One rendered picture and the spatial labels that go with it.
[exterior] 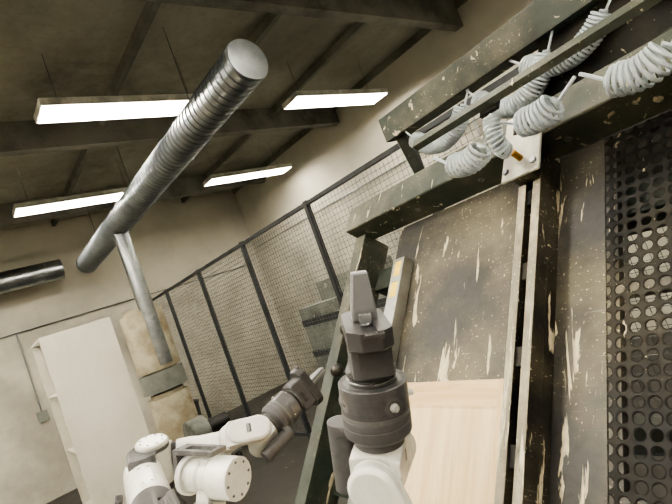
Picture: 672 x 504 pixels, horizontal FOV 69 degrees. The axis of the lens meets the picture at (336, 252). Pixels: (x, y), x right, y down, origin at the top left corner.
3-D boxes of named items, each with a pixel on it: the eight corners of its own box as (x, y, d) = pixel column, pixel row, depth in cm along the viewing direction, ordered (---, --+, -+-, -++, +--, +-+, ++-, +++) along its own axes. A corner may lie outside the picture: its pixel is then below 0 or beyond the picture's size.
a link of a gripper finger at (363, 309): (371, 270, 60) (377, 318, 61) (345, 273, 60) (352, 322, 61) (373, 272, 59) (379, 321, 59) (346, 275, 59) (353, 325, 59)
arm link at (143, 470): (124, 494, 119) (134, 546, 99) (116, 444, 118) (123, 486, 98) (173, 477, 124) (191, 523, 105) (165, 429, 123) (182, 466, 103)
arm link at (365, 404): (331, 339, 55) (344, 439, 56) (415, 327, 55) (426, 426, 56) (326, 313, 67) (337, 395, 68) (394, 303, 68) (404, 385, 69)
